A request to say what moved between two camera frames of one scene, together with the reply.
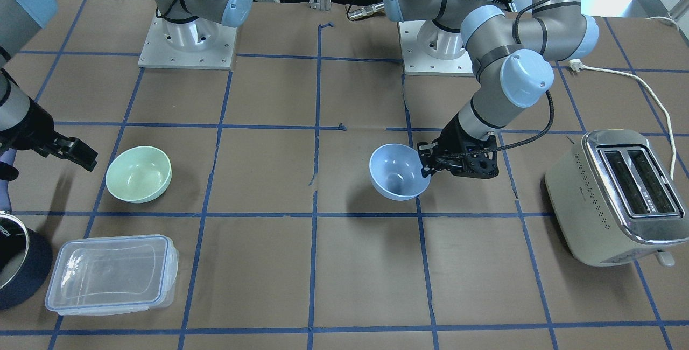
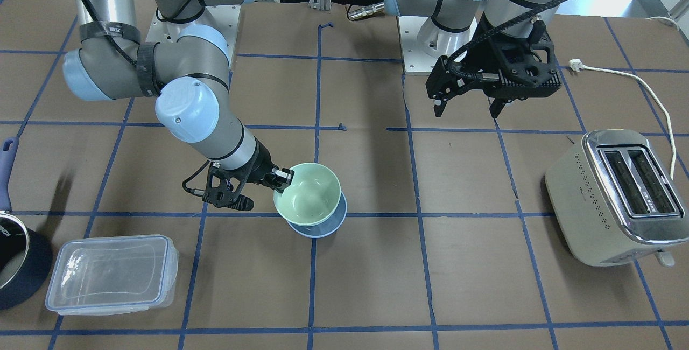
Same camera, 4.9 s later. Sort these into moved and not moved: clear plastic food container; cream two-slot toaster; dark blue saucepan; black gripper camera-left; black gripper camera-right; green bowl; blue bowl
Moved: green bowl; blue bowl; black gripper camera-left; black gripper camera-right
Not moved: dark blue saucepan; cream two-slot toaster; clear plastic food container
